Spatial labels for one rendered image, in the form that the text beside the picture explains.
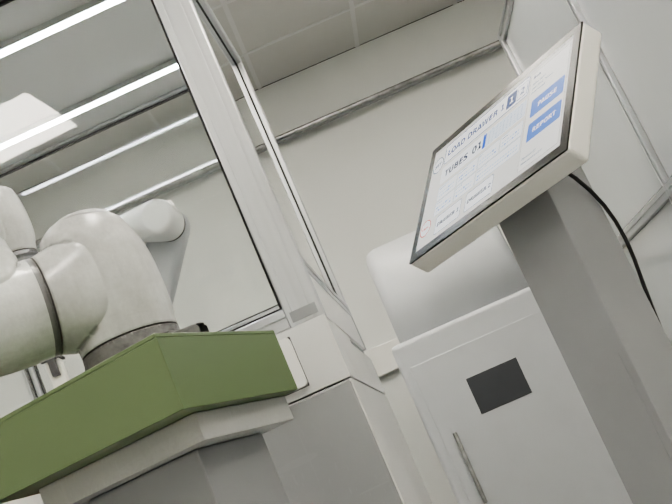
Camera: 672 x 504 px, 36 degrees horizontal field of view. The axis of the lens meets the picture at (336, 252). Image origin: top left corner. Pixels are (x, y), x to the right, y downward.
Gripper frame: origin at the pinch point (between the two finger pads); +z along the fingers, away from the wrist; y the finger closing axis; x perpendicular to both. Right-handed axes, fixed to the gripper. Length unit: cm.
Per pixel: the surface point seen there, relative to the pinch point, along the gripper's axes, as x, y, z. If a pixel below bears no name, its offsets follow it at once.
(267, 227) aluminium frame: -50, 16, -16
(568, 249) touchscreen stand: -99, -13, 18
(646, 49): -168, 63, -34
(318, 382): -47, 16, 19
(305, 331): -48, 16, 8
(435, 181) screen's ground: -87, 11, -10
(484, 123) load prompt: -99, -2, -15
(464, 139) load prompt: -95, 5, -15
